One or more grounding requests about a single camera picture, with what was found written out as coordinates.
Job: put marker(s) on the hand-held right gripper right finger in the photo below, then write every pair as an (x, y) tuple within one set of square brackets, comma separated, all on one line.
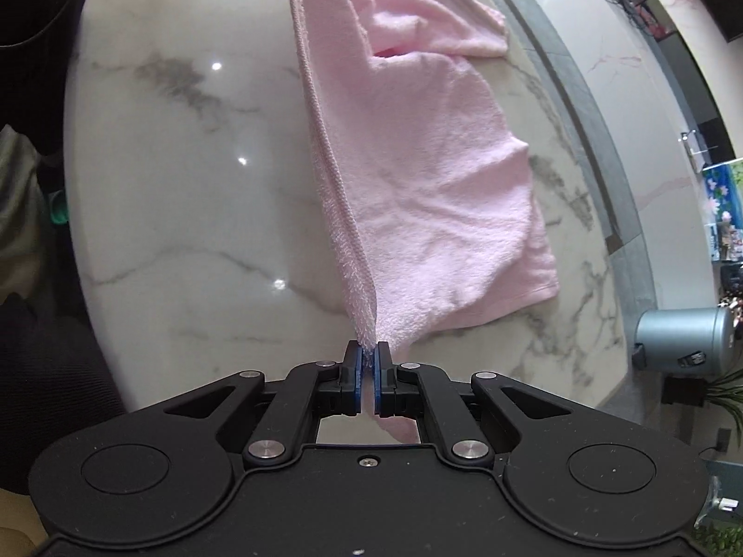
[(380, 386)]

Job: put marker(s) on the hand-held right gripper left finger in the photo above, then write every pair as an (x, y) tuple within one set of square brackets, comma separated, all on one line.
[(355, 386)]

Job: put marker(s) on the pink towel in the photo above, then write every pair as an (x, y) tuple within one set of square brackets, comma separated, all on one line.
[(429, 185)]

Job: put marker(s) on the grey metal trash can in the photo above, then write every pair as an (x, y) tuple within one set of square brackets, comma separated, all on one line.
[(685, 342)]

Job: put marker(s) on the green potted plant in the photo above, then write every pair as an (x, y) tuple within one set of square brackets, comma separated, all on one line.
[(725, 394)]

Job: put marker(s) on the fish tank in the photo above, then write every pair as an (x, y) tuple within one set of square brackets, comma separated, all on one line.
[(724, 209)]

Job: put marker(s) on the black chair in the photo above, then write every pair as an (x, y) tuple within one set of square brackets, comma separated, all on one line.
[(35, 29)]

